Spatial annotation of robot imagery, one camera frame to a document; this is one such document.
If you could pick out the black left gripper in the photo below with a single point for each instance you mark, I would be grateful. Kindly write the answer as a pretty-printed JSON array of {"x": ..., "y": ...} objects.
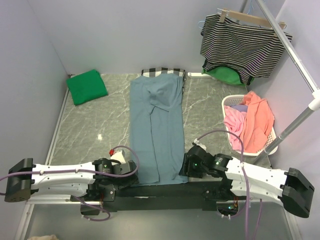
[{"x": 132, "y": 177}]

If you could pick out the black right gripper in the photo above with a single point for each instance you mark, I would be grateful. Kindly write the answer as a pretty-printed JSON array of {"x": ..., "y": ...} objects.
[{"x": 185, "y": 165}]

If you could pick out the blue t shirt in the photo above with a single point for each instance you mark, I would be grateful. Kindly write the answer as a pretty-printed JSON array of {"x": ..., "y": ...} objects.
[{"x": 157, "y": 129}]

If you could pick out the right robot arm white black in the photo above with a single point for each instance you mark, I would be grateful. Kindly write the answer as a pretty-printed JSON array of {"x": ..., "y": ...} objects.
[{"x": 290, "y": 189}]

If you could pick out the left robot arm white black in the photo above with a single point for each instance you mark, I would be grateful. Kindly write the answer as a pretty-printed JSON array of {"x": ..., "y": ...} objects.
[{"x": 91, "y": 181}]

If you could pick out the lilac garment in basket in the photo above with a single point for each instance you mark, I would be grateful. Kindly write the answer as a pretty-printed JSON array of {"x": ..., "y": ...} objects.
[{"x": 240, "y": 107}]

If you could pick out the white laundry basket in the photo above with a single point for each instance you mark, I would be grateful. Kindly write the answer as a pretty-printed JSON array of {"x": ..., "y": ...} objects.
[{"x": 237, "y": 100}]

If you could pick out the coral pink shirt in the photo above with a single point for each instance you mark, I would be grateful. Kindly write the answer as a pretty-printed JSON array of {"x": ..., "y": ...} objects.
[{"x": 258, "y": 123}]

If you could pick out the folded green t shirt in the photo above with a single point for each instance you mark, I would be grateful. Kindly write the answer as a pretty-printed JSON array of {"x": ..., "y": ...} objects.
[{"x": 86, "y": 87}]

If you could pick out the folded black white checkered shirt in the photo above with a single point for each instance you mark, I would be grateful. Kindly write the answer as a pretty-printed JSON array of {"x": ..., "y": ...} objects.
[{"x": 162, "y": 71}]

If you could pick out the green garment under striped shirt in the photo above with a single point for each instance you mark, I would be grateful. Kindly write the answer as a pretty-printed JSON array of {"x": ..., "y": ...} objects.
[{"x": 227, "y": 75}]

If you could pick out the beige cloth at bottom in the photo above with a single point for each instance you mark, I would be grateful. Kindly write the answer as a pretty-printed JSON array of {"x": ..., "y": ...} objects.
[{"x": 44, "y": 237}]

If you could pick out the black white striped shirt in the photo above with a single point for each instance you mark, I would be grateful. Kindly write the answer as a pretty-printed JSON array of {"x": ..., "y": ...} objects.
[{"x": 252, "y": 51}]

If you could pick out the silver clothes rack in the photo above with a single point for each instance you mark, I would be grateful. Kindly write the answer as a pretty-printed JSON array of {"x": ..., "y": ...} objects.
[{"x": 314, "y": 104}]

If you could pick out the wooden clip hanger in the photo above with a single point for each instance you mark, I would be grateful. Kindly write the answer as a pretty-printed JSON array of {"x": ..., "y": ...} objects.
[{"x": 243, "y": 17}]

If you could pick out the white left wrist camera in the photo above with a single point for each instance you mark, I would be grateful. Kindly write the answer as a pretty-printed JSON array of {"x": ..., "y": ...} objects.
[{"x": 118, "y": 157}]

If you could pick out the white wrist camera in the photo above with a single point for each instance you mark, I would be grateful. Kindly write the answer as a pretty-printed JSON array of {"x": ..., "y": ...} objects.
[
  {"x": 118, "y": 157},
  {"x": 196, "y": 142}
]

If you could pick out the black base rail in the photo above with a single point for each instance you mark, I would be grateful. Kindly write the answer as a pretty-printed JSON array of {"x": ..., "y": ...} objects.
[{"x": 202, "y": 195}]

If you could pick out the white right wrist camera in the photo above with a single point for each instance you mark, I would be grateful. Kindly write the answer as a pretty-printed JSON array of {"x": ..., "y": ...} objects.
[{"x": 196, "y": 142}]

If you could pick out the aluminium frame rail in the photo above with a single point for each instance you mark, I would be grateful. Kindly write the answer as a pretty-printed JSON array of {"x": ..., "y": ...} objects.
[{"x": 87, "y": 132}]

